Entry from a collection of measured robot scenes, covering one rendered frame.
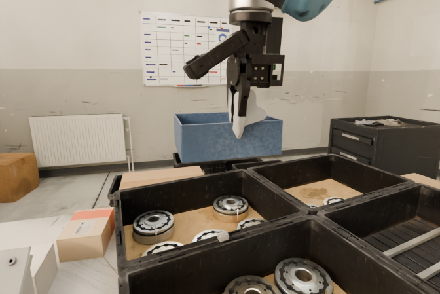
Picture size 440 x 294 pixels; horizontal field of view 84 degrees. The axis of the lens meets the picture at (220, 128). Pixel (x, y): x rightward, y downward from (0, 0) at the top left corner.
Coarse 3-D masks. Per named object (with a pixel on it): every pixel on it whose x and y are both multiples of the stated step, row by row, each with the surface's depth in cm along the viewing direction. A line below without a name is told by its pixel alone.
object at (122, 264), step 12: (180, 180) 71; (192, 180) 72; (120, 192) 64; (276, 192) 64; (120, 216) 53; (288, 216) 53; (300, 216) 53; (120, 228) 48; (252, 228) 48; (120, 240) 47; (204, 240) 45; (216, 240) 45; (120, 252) 42; (168, 252) 42; (120, 264) 39; (132, 264) 39
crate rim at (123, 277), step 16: (288, 224) 50; (320, 224) 50; (240, 240) 45; (352, 240) 45; (176, 256) 41; (192, 256) 41; (368, 256) 41; (128, 272) 37; (400, 272) 37; (128, 288) 35; (416, 288) 35
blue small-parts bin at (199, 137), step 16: (224, 112) 59; (176, 128) 51; (192, 128) 43; (208, 128) 44; (224, 128) 45; (256, 128) 46; (272, 128) 47; (176, 144) 53; (192, 144) 44; (208, 144) 45; (224, 144) 45; (240, 144) 46; (256, 144) 47; (272, 144) 48; (192, 160) 44; (208, 160) 45
